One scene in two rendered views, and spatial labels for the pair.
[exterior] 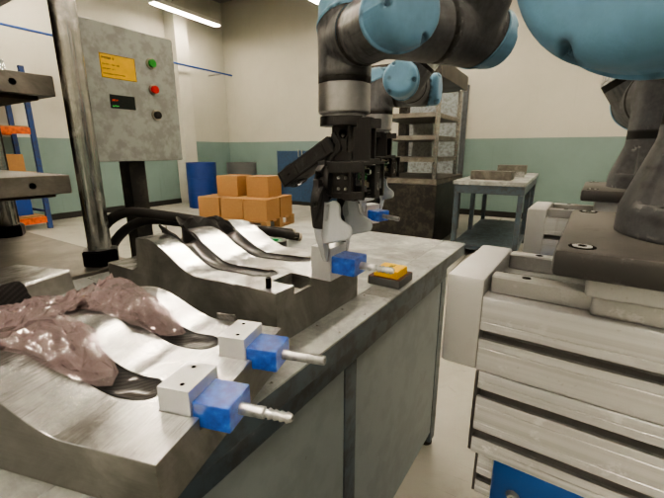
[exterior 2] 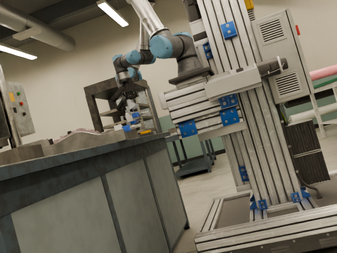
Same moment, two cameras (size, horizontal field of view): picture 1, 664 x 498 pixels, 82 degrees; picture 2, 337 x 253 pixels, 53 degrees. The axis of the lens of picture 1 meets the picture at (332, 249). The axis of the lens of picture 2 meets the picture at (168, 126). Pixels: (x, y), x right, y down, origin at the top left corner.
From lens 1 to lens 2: 1.50 m
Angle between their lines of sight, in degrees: 26
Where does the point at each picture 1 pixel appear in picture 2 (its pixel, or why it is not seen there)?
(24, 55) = not seen: outside the picture
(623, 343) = (183, 91)
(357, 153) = (130, 86)
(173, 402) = (118, 127)
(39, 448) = (98, 138)
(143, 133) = (21, 122)
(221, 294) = not seen: hidden behind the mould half
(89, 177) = (17, 135)
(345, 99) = (125, 75)
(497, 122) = not seen: hidden behind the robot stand
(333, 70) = (120, 70)
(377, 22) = (130, 58)
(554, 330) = (175, 94)
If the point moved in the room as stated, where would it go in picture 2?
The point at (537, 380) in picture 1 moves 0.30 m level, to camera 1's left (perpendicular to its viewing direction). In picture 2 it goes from (176, 103) to (122, 117)
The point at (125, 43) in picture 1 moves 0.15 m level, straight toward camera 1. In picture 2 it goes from (9, 87) to (17, 81)
